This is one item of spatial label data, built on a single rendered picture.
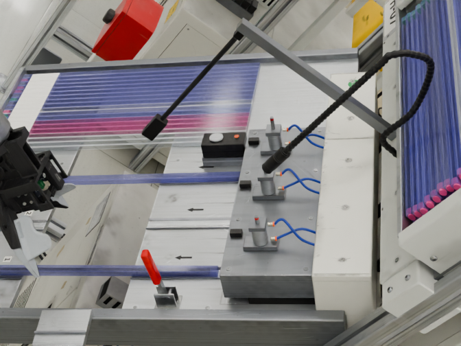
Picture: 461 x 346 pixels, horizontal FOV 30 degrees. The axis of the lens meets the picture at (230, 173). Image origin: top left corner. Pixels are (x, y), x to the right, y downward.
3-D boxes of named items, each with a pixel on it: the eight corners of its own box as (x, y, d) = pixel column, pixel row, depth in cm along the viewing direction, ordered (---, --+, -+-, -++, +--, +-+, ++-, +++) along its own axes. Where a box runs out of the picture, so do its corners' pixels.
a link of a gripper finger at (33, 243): (54, 275, 121) (38, 211, 121) (19, 282, 123) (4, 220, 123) (65, 271, 124) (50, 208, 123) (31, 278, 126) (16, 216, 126)
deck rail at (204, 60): (29, 94, 187) (20, 70, 183) (32, 88, 189) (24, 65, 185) (359, 79, 173) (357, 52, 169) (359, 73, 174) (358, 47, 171)
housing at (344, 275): (320, 342, 125) (311, 275, 116) (335, 135, 162) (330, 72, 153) (376, 343, 123) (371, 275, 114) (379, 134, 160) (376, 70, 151)
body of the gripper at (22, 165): (55, 213, 121) (9, 150, 114) (5, 225, 124) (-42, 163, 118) (71, 178, 127) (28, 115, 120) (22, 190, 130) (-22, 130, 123)
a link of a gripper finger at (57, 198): (92, 202, 135) (58, 191, 126) (60, 209, 137) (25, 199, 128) (90, 183, 135) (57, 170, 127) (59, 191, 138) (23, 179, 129)
